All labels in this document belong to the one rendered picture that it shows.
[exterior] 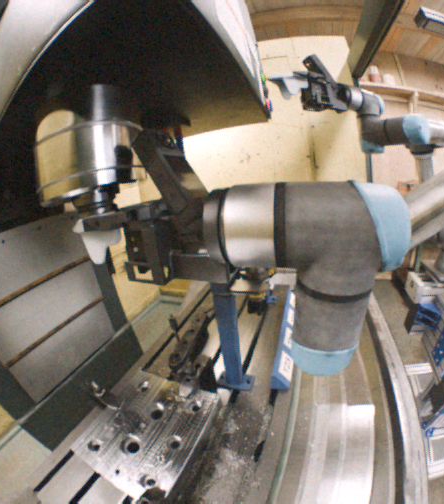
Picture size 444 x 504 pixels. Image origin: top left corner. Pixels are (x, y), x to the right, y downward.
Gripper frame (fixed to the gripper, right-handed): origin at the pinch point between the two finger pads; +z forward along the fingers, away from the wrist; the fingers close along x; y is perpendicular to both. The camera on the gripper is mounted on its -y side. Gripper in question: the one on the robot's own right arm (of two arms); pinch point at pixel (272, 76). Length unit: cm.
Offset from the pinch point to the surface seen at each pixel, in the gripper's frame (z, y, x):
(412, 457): -19, 85, -49
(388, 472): -18, 98, -49
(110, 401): 48, 65, -15
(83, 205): 35.2, 24.5, -17.8
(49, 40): 31.5, 10.5, -30.6
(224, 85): 15.5, 11.2, -16.0
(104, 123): 29.9, 16.2, -20.9
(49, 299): 71, 48, 9
